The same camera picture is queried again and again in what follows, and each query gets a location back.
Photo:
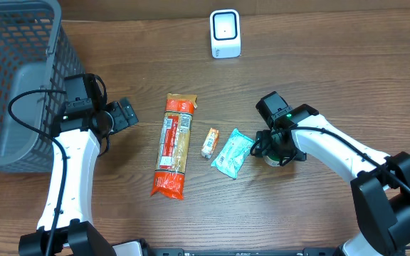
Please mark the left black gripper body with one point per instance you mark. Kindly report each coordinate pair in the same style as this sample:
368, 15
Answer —
122, 115

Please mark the red snack packet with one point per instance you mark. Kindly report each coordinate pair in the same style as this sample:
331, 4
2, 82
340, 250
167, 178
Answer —
169, 173

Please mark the green lidded jar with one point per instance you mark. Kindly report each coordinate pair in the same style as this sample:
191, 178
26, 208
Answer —
273, 160

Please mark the orange tissue pack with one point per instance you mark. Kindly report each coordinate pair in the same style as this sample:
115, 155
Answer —
210, 143

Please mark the white barcode scanner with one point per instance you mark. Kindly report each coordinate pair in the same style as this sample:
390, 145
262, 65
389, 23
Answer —
225, 33

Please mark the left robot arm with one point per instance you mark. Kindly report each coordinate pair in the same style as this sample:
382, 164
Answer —
86, 120

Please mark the teal wet wipes pack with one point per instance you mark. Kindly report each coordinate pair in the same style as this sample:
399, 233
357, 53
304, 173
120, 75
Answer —
231, 158

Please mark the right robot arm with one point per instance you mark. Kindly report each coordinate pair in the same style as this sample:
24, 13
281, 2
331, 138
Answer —
380, 183

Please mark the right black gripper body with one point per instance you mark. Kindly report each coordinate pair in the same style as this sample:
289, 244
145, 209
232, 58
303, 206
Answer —
281, 146

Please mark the grey plastic mesh basket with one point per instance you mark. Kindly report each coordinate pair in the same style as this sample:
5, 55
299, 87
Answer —
35, 57

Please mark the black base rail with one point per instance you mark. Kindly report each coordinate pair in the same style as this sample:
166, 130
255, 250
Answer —
309, 251

